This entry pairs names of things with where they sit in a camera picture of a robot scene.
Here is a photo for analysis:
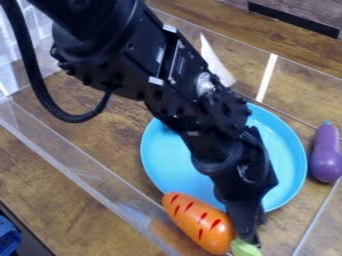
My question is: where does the purple toy eggplant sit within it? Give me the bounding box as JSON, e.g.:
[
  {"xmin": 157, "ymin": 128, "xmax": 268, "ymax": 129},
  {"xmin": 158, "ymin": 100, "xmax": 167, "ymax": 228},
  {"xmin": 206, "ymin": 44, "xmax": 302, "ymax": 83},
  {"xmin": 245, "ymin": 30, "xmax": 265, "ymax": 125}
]
[{"xmin": 309, "ymin": 122, "xmax": 342, "ymax": 183}]

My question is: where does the black braided cable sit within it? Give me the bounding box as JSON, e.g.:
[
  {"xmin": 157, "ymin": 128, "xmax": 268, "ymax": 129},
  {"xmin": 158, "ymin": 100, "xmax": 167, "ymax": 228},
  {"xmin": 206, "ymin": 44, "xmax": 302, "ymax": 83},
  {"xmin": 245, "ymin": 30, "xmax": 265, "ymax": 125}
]
[{"xmin": 0, "ymin": 0, "xmax": 115, "ymax": 124}]

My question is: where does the blue round plate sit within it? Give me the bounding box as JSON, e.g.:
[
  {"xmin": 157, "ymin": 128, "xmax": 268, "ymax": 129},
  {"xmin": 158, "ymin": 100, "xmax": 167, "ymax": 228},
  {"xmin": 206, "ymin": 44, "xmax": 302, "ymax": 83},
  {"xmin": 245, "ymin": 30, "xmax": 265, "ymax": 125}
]
[{"xmin": 141, "ymin": 103, "xmax": 308, "ymax": 213}]

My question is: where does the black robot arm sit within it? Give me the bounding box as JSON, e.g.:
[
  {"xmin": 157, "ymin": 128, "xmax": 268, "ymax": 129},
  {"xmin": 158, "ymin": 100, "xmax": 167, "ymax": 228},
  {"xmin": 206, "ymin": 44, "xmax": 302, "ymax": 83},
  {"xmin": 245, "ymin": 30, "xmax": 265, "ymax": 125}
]
[{"xmin": 29, "ymin": 0, "xmax": 278, "ymax": 244}]

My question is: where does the orange toy carrot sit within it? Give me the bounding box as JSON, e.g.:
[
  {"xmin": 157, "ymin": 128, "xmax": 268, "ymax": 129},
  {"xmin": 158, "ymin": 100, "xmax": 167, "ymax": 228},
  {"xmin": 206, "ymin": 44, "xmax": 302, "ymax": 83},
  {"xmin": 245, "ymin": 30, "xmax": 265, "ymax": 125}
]
[{"xmin": 161, "ymin": 191, "xmax": 265, "ymax": 256}]

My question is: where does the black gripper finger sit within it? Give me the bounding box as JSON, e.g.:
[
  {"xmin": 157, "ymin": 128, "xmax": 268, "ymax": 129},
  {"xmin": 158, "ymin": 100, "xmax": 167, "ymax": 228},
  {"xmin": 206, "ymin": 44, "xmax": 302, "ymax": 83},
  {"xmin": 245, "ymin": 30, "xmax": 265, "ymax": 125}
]
[{"xmin": 241, "ymin": 220, "xmax": 268, "ymax": 248}]

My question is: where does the blue object at corner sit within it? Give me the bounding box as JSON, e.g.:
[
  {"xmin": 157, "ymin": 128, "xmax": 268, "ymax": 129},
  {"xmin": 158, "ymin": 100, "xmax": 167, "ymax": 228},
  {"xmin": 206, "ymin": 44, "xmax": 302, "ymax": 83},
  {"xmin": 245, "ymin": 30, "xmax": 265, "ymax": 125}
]
[{"xmin": 0, "ymin": 215, "xmax": 22, "ymax": 256}]

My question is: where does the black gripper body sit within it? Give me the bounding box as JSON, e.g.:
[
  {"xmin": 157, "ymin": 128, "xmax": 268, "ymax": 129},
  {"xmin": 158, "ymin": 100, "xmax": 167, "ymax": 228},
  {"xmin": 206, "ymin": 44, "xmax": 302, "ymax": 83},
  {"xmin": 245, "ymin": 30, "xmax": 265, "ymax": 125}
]
[{"xmin": 191, "ymin": 126, "xmax": 281, "ymax": 234}]

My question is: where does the clear acrylic enclosure wall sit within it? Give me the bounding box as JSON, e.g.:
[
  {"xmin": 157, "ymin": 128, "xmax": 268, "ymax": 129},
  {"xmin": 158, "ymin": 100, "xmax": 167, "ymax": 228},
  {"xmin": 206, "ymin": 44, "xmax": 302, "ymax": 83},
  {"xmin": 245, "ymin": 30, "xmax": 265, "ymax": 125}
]
[{"xmin": 0, "ymin": 13, "xmax": 342, "ymax": 256}]

